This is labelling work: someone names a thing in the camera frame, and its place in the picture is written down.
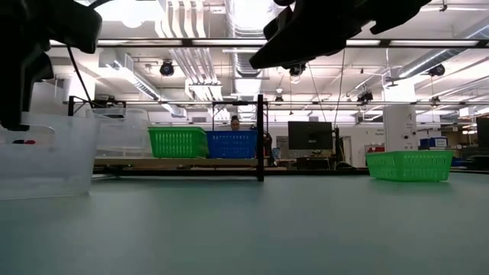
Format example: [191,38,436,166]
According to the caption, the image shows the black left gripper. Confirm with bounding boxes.
[0,0,103,131]

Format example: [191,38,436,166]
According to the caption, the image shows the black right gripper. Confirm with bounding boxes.
[248,0,432,70]

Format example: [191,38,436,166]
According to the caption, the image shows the blue slotted plastic basket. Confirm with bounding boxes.
[205,130,259,160]

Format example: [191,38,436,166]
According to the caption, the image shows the green slotted plastic basket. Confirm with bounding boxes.
[365,150,455,183]
[147,126,210,159]

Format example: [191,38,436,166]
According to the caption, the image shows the black overhead bar with lights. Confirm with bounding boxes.
[49,37,489,49]

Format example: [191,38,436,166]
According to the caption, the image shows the black computer monitor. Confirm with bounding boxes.
[287,121,333,150]

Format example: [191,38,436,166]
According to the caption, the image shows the white pillar with signs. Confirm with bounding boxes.
[383,105,418,153]

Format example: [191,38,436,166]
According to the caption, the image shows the blue storage bins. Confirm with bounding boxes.
[419,136,449,149]

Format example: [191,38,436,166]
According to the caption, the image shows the dark monitor screen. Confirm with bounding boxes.
[475,116,489,149]

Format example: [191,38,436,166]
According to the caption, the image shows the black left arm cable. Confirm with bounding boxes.
[66,45,95,108]

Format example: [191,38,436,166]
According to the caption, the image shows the black frame wooden shelf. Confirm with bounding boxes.
[67,94,268,183]

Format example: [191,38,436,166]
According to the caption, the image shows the black table frame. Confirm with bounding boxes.
[91,167,489,177]

